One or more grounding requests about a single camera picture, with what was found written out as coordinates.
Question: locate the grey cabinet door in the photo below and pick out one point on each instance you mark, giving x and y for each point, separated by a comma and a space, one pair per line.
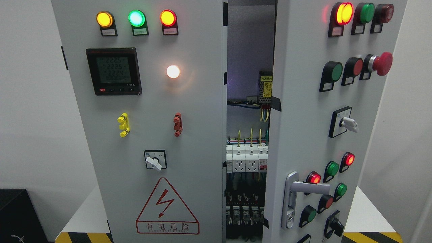
195, 158
319, 50

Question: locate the red indicator light left door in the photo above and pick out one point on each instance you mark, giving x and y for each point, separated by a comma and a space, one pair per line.
169, 24

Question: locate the green indicator light left door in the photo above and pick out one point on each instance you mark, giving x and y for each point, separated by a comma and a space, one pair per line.
138, 23

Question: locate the yellow indicator light left door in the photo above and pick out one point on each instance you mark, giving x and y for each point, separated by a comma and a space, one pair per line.
106, 23

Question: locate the white socket breaker row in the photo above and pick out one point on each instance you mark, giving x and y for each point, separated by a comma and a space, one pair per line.
246, 158

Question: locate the white indicator light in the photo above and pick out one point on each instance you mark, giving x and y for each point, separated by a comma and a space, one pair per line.
173, 71

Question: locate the metal mesh power supply module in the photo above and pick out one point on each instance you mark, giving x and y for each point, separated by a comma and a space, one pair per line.
265, 87

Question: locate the relay and terminal row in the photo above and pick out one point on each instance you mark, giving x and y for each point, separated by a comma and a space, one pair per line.
244, 208

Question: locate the red electric hazard warning sticker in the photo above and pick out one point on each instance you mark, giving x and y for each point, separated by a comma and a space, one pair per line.
165, 212

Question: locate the black digital power meter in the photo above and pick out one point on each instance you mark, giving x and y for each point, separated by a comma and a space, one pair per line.
114, 71

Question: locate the red emergency stop button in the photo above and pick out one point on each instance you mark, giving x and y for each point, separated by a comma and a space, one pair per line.
381, 64

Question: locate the black box at left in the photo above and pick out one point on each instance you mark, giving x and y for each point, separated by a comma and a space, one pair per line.
18, 220

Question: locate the red terminal post block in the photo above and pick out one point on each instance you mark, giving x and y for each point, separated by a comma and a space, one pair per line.
178, 124

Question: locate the white rotary selector switch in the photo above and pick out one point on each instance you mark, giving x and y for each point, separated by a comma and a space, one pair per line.
155, 159

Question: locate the yellow terminal post block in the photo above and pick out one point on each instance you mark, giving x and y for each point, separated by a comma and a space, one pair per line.
123, 124

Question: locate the silver door handle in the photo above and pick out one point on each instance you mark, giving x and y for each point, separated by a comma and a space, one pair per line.
292, 187

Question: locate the white rotary switch right door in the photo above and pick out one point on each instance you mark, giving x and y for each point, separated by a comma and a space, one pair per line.
341, 122

